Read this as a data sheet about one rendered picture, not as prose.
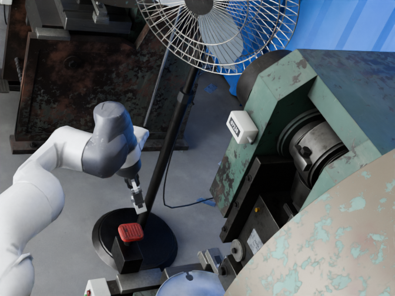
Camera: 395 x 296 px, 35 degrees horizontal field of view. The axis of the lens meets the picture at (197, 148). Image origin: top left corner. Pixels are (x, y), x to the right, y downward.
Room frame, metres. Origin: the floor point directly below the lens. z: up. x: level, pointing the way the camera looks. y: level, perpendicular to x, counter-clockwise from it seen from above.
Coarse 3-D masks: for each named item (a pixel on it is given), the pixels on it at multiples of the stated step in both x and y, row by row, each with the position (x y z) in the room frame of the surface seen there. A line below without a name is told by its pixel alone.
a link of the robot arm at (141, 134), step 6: (138, 132) 1.27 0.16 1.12; (144, 132) 1.27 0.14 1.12; (138, 138) 1.24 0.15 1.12; (144, 138) 1.26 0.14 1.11; (138, 144) 1.22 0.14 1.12; (132, 150) 1.19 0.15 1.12; (138, 150) 1.21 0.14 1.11; (132, 156) 1.19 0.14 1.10; (138, 156) 1.21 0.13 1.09; (126, 162) 1.18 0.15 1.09; (132, 162) 1.19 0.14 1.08; (120, 168) 1.18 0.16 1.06
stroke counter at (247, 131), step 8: (232, 112) 1.18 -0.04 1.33; (240, 112) 1.20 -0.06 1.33; (232, 120) 1.17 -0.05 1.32; (240, 120) 1.16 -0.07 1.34; (248, 120) 1.18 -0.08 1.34; (232, 128) 1.16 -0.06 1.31; (240, 128) 1.14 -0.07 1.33; (248, 128) 1.15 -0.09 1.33; (256, 128) 1.16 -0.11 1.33; (240, 136) 1.13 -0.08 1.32; (248, 136) 1.14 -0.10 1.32
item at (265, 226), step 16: (272, 192) 1.17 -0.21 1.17; (288, 192) 1.19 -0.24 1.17; (256, 208) 1.12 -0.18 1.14; (272, 208) 1.11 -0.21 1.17; (288, 208) 1.12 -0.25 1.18; (256, 224) 1.12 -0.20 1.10; (272, 224) 1.08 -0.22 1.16; (240, 240) 1.13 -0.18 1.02; (256, 240) 1.09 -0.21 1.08; (240, 256) 1.10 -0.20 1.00; (224, 272) 1.08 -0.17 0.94; (224, 288) 1.07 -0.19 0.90
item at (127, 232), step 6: (120, 228) 1.26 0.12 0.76; (126, 228) 1.27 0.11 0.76; (132, 228) 1.28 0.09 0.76; (138, 228) 1.29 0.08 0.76; (120, 234) 1.25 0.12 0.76; (126, 234) 1.25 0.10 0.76; (132, 234) 1.26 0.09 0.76; (138, 234) 1.27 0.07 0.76; (126, 240) 1.23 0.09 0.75; (132, 240) 1.24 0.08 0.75; (138, 240) 1.26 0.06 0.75
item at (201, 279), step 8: (192, 272) 1.19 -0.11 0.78; (200, 272) 1.20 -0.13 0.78; (208, 272) 1.20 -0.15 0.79; (168, 280) 1.13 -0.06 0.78; (176, 280) 1.14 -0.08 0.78; (184, 280) 1.15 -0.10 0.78; (192, 280) 1.16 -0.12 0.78; (200, 280) 1.17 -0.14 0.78; (208, 280) 1.18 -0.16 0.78; (216, 280) 1.19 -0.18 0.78; (160, 288) 1.09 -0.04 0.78; (168, 288) 1.10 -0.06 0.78; (176, 288) 1.11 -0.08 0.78; (184, 288) 1.12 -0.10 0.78; (192, 288) 1.13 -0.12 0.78; (200, 288) 1.14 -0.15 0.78; (208, 288) 1.15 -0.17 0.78; (216, 288) 1.16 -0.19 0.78
